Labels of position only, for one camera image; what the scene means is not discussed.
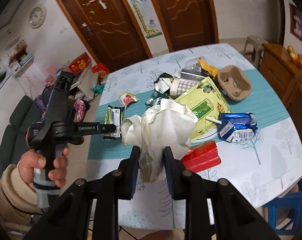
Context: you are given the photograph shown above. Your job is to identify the red gift box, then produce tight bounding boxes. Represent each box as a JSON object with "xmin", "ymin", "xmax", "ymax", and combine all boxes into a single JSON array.
[{"xmin": 69, "ymin": 52, "xmax": 91, "ymax": 74}]

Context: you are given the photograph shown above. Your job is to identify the blue plastic stool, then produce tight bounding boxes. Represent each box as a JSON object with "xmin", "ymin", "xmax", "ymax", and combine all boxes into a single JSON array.
[{"xmin": 264, "ymin": 179, "xmax": 302, "ymax": 235}]

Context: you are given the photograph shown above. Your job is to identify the black white torn wrapper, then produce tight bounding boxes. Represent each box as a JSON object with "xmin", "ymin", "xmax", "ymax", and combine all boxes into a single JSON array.
[{"xmin": 154, "ymin": 73, "xmax": 174, "ymax": 95}]

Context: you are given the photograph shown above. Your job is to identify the right brown wooden door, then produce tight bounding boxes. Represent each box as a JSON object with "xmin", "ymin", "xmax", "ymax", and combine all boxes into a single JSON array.
[{"xmin": 151, "ymin": 0, "xmax": 219, "ymax": 52}]

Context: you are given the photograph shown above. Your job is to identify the pink patterned roll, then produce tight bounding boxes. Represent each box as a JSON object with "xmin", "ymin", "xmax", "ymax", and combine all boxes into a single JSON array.
[{"xmin": 73, "ymin": 99, "xmax": 86, "ymax": 122}]

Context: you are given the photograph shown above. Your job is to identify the blue milk carton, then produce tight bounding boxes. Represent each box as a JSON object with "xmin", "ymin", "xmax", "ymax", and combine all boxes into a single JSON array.
[{"xmin": 218, "ymin": 113, "xmax": 258, "ymax": 143}]

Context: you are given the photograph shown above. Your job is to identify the green strawberry wrapper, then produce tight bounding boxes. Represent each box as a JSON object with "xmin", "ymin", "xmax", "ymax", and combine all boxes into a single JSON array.
[{"xmin": 119, "ymin": 92, "xmax": 139, "ymax": 109}]

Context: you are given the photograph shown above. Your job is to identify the person's left hand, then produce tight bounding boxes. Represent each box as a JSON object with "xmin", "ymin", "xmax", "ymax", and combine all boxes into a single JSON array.
[{"xmin": 18, "ymin": 146, "xmax": 69, "ymax": 190}]

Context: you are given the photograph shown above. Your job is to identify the fruit pile on cabinet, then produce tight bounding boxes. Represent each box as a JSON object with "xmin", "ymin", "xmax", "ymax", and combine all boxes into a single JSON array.
[{"xmin": 287, "ymin": 46, "xmax": 302, "ymax": 68}]

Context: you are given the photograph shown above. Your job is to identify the checkered paper cup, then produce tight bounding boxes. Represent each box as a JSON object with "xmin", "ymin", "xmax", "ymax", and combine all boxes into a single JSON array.
[{"xmin": 169, "ymin": 78, "xmax": 197, "ymax": 98}]

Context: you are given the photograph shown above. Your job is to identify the brown wooden door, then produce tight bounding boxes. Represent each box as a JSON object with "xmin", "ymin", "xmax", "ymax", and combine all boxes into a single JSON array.
[
  {"xmin": 151, "ymin": 0, "xmax": 219, "ymax": 52},
  {"xmin": 56, "ymin": 0, "xmax": 152, "ymax": 72}
]

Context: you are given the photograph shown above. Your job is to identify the round wall clock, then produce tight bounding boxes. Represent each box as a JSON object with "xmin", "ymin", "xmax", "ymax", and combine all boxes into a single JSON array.
[{"xmin": 28, "ymin": 4, "xmax": 47, "ymax": 29}]

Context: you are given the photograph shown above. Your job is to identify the yellow-green snack bag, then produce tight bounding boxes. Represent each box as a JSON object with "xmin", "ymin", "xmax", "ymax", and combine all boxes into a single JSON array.
[{"xmin": 175, "ymin": 77, "xmax": 231, "ymax": 142}]

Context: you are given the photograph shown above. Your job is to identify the dark green sofa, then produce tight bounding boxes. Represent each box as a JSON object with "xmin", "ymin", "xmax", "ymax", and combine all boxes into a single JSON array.
[{"xmin": 0, "ymin": 96, "xmax": 43, "ymax": 179}]

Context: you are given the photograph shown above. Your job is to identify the beige sleeve forearm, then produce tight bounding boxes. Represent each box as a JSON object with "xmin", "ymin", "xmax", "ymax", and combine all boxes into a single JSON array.
[{"xmin": 0, "ymin": 164, "xmax": 40, "ymax": 239}]

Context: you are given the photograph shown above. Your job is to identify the red cardboard box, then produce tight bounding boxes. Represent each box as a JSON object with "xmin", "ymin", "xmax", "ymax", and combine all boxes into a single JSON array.
[{"xmin": 181, "ymin": 140, "xmax": 221, "ymax": 173}]

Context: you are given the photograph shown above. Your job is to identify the black green foil wrapper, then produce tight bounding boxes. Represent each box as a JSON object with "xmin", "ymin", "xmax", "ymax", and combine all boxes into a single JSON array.
[{"xmin": 103, "ymin": 105, "xmax": 124, "ymax": 140}]

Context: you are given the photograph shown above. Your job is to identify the tree-patterned tablecloth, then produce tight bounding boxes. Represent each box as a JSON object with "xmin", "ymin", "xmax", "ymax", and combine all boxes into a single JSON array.
[{"xmin": 86, "ymin": 43, "xmax": 302, "ymax": 230}]

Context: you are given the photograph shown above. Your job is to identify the left brown wooden door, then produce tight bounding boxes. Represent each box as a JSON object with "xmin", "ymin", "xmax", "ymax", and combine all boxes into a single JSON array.
[{"xmin": 56, "ymin": 0, "xmax": 152, "ymax": 72}]

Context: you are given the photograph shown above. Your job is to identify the framed pink wall picture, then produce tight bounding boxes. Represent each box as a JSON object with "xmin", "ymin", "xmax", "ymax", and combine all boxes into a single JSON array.
[{"xmin": 289, "ymin": 3, "xmax": 302, "ymax": 42}]

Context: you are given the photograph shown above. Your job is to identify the grey plastic stool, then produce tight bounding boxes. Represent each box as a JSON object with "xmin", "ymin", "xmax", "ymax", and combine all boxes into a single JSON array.
[{"xmin": 243, "ymin": 35, "xmax": 268, "ymax": 67}]

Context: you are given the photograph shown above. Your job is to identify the yellow foil wrapper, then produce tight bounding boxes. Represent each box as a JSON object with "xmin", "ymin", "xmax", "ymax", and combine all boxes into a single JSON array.
[{"xmin": 197, "ymin": 58, "xmax": 219, "ymax": 79}]

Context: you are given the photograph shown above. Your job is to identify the wooden sideboard cabinet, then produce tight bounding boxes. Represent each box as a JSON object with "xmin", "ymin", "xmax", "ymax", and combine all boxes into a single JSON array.
[{"xmin": 259, "ymin": 43, "xmax": 302, "ymax": 142}]

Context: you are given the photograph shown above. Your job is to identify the brown pulp cup tray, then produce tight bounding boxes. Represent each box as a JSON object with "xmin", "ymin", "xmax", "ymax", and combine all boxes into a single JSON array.
[{"xmin": 217, "ymin": 65, "xmax": 252, "ymax": 101}]

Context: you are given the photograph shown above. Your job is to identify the giraffe height chart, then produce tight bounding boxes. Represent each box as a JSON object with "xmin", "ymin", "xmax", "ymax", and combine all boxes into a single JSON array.
[{"xmin": 128, "ymin": 0, "xmax": 163, "ymax": 40}]

